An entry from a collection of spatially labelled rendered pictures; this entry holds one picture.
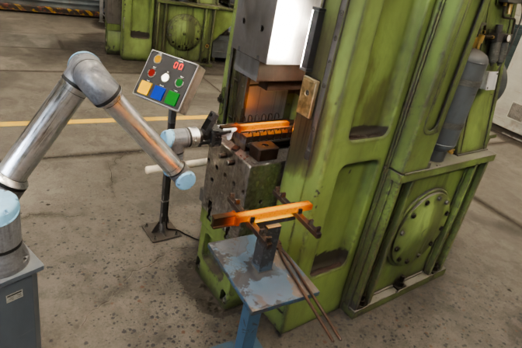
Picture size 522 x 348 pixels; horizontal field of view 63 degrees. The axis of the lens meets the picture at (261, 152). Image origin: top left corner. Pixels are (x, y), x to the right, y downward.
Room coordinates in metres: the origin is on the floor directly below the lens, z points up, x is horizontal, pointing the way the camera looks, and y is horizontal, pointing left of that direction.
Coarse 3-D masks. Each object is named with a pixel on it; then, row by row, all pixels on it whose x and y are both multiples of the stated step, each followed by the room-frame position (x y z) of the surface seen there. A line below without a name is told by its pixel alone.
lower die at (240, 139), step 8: (256, 120) 2.19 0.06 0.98; (264, 120) 2.21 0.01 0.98; (272, 120) 2.24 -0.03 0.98; (288, 120) 2.26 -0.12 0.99; (264, 128) 2.05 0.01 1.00; (272, 128) 2.07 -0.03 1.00; (288, 128) 2.13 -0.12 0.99; (232, 136) 2.00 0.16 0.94; (240, 136) 1.95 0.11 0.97; (248, 136) 1.93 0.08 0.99; (256, 136) 1.95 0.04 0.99; (264, 136) 1.98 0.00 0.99; (272, 136) 2.01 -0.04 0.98; (288, 136) 2.08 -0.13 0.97; (240, 144) 1.94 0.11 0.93; (280, 144) 2.06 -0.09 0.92; (288, 144) 2.09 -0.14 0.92
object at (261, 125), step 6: (282, 120) 2.15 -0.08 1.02; (222, 126) 1.91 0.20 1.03; (228, 126) 1.92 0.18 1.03; (234, 126) 1.94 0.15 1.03; (240, 126) 1.95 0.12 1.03; (246, 126) 1.98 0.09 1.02; (252, 126) 2.00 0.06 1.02; (258, 126) 2.02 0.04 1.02; (264, 126) 2.05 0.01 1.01; (270, 126) 2.07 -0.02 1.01; (276, 126) 2.10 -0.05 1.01; (282, 126) 2.12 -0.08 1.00; (240, 132) 1.95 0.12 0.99
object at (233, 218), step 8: (264, 208) 1.36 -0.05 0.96; (272, 208) 1.37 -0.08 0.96; (280, 208) 1.38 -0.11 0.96; (288, 208) 1.40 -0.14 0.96; (296, 208) 1.41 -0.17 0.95; (304, 208) 1.44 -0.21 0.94; (216, 216) 1.24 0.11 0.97; (224, 216) 1.25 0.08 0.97; (232, 216) 1.26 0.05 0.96; (240, 216) 1.28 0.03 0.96; (248, 216) 1.29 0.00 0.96; (256, 216) 1.31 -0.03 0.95; (264, 216) 1.33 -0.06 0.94; (272, 216) 1.35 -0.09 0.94; (216, 224) 1.23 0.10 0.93; (224, 224) 1.25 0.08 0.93; (232, 224) 1.26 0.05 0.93
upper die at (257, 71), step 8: (240, 56) 2.03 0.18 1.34; (248, 56) 1.98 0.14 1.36; (240, 64) 2.02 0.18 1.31; (248, 64) 1.98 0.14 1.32; (256, 64) 1.92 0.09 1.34; (264, 64) 1.93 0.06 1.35; (272, 64) 1.96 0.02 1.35; (280, 64) 1.99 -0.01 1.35; (288, 64) 2.02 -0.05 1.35; (296, 64) 2.05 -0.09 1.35; (240, 72) 2.02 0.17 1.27; (248, 72) 1.97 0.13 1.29; (256, 72) 1.92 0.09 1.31; (264, 72) 1.93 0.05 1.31; (272, 72) 1.96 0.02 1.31; (280, 72) 2.00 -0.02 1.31; (288, 72) 2.03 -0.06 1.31; (296, 72) 2.06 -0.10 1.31; (304, 72) 2.09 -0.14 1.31; (256, 80) 1.91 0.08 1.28; (264, 80) 1.94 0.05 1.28; (272, 80) 1.97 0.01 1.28; (280, 80) 2.00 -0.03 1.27; (288, 80) 2.03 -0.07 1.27; (296, 80) 2.06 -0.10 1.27
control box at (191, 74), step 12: (168, 60) 2.35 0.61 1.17; (180, 60) 2.33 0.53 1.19; (144, 72) 2.35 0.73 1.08; (156, 72) 2.33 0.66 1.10; (168, 72) 2.31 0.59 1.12; (180, 72) 2.29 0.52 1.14; (192, 72) 2.27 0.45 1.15; (156, 84) 2.29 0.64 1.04; (168, 84) 2.27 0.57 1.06; (192, 84) 2.24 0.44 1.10; (144, 96) 2.27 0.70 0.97; (180, 96) 2.20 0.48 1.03; (192, 96) 2.25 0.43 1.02; (168, 108) 2.24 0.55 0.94; (180, 108) 2.17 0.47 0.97
